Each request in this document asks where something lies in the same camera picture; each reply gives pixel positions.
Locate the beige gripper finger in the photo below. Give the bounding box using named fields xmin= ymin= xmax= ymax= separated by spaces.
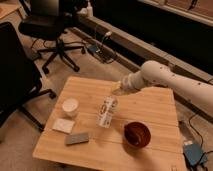
xmin=112 ymin=90 xmax=122 ymax=96
xmin=111 ymin=81 xmax=121 ymax=92

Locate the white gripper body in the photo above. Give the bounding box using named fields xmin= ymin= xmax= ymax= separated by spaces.
xmin=120 ymin=72 xmax=146 ymax=93

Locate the clear labelled plastic bottle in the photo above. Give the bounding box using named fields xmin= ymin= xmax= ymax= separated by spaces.
xmin=97 ymin=96 xmax=118 ymax=128

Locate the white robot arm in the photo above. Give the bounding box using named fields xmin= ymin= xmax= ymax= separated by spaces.
xmin=112 ymin=60 xmax=213 ymax=116

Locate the white spray bottle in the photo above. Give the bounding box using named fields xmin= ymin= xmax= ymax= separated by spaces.
xmin=87 ymin=0 xmax=93 ymax=17

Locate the wooden table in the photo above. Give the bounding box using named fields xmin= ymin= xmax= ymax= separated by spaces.
xmin=33 ymin=77 xmax=186 ymax=171

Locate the red bowl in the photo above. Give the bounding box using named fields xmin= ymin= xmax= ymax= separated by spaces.
xmin=124 ymin=122 xmax=151 ymax=149

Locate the white cup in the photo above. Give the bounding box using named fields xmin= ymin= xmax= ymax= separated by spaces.
xmin=62 ymin=98 xmax=79 ymax=117

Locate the grey rectangular block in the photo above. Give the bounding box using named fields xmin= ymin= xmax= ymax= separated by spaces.
xmin=65 ymin=132 xmax=89 ymax=145

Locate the white square sponge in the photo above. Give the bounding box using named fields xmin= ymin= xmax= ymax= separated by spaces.
xmin=52 ymin=118 xmax=75 ymax=134

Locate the blue box on floor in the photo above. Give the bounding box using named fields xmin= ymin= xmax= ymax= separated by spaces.
xmin=183 ymin=143 xmax=208 ymax=166

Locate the black office chair rear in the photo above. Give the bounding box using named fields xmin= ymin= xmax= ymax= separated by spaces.
xmin=18 ymin=0 xmax=87 ymax=74

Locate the black office chair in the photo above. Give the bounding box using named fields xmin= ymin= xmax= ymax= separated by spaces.
xmin=0 ymin=22 xmax=56 ymax=131
xmin=18 ymin=0 xmax=87 ymax=74

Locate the black office chair left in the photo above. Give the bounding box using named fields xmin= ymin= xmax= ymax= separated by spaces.
xmin=0 ymin=22 xmax=56 ymax=131

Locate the power strip with cables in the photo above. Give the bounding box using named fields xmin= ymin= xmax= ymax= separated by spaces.
xmin=87 ymin=31 xmax=117 ymax=64

